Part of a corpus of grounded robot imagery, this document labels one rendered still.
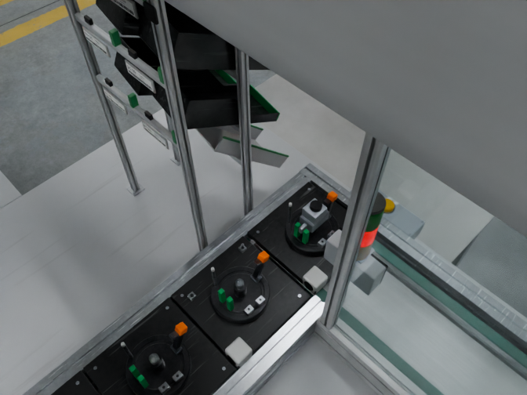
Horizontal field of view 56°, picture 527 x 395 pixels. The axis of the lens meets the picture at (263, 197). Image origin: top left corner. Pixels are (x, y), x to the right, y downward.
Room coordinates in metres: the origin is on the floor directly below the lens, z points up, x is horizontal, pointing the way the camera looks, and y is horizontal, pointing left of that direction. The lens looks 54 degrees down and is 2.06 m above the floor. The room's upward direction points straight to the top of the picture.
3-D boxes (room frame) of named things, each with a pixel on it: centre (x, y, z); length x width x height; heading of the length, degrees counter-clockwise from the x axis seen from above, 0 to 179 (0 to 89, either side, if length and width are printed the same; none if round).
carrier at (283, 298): (0.51, 0.06, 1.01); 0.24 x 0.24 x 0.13; 45
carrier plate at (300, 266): (0.69, -0.13, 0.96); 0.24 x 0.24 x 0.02; 45
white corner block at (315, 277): (0.55, -0.13, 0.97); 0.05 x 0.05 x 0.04; 45
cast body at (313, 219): (0.68, -0.12, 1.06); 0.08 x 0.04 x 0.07; 134
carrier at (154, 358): (0.33, 0.23, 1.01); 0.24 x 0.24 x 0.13; 45
